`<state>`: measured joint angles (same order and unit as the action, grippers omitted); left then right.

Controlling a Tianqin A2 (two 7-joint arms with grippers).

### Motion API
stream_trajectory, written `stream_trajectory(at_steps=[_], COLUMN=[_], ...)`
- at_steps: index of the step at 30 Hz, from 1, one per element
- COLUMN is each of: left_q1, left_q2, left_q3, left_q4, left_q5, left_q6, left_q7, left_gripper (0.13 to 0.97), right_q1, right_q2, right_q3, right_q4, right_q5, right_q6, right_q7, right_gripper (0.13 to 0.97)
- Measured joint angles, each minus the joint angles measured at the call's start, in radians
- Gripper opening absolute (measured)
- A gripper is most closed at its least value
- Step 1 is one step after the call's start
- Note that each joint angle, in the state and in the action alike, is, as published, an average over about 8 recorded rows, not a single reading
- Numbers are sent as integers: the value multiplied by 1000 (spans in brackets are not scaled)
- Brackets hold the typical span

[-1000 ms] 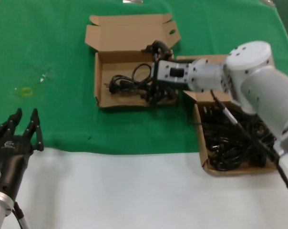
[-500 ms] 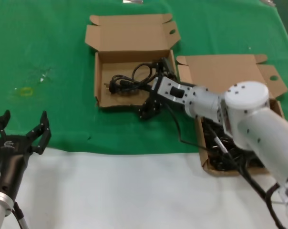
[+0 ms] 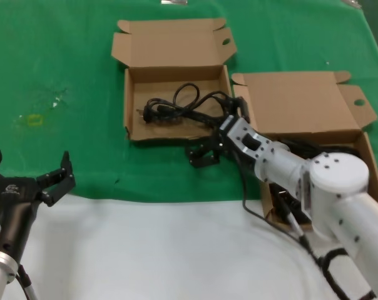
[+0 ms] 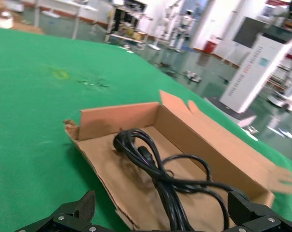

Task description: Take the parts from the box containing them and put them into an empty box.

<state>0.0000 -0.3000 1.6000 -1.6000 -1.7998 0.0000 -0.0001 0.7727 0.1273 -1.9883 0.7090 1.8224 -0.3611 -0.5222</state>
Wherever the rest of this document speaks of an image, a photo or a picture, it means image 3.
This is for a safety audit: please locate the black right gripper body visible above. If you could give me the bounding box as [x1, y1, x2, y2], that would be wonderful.
[214, 115, 237, 158]

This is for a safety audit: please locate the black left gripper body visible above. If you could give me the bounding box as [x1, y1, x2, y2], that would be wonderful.
[0, 176, 43, 261]

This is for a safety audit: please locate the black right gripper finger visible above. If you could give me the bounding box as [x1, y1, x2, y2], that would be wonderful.
[222, 96, 252, 123]
[187, 139, 222, 170]

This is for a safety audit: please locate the black power cord with plug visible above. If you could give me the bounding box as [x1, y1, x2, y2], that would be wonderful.
[135, 82, 240, 132]

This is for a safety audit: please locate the cardboard box with intact edge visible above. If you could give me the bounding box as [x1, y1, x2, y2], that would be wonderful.
[231, 71, 378, 233]

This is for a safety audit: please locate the cardboard box with torn edge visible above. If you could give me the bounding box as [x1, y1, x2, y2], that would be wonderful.
[110, 17, 238, 144]

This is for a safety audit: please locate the green table cloth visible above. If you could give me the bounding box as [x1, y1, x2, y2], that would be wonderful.
[0, 0, 378, 206]

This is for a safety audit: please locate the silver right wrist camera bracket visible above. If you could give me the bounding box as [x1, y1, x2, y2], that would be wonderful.
[220, 114, 292, 164]

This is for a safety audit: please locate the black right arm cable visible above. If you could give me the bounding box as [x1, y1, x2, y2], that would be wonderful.
[233, 151, 325, 273]

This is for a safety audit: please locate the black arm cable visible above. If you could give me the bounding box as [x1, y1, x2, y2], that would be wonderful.
[15, 264, 39, 300]
[233, 151, 325, 273]

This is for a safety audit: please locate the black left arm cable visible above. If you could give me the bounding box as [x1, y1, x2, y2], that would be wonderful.
[15, 264, 39, 300]

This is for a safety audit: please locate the tangled black power cords pile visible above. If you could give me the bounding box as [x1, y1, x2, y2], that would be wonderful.
[268, 136, 364, 226]

